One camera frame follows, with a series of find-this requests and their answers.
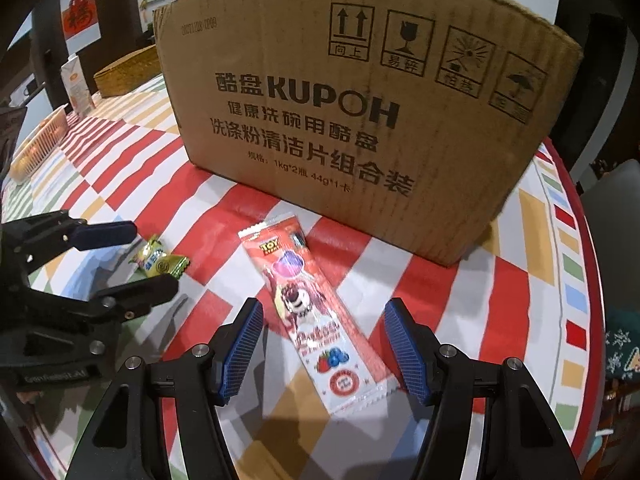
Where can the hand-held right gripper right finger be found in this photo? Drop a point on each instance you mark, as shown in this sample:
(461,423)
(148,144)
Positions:
(407,355)

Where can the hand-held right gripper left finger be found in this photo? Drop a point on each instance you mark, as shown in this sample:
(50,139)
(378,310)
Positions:
(242,350)

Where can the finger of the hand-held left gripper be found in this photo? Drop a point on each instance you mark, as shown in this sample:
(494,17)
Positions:
(105,234)
(140,295)

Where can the yellow green candy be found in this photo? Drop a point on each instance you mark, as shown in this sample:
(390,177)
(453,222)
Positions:
(157,260)

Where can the long pink snack packet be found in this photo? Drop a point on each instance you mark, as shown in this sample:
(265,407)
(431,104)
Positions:
(310,320)

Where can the brown cardboard box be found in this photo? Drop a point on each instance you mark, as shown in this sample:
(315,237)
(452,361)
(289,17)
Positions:
(350,110)

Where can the pile of oranges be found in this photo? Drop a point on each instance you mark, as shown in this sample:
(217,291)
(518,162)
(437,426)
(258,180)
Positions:
(25,162)

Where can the clear ribbed fruit basket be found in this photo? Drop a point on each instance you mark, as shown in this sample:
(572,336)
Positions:
(42,140)

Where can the white orange juice carton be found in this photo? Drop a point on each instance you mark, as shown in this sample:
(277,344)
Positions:
(77,85)

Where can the brown wicker basket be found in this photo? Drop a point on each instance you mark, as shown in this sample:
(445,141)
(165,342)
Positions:
(125,75)

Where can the dark wooden door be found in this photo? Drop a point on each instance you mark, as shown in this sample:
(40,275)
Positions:
(117,25)

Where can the dark green printed cushion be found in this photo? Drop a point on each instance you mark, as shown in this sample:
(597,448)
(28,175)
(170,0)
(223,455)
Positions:
(625,345)

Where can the white red door poster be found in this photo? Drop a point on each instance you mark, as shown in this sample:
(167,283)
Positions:
(80,15)

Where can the grey side chair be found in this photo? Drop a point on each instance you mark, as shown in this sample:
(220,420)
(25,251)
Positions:
(612,230)

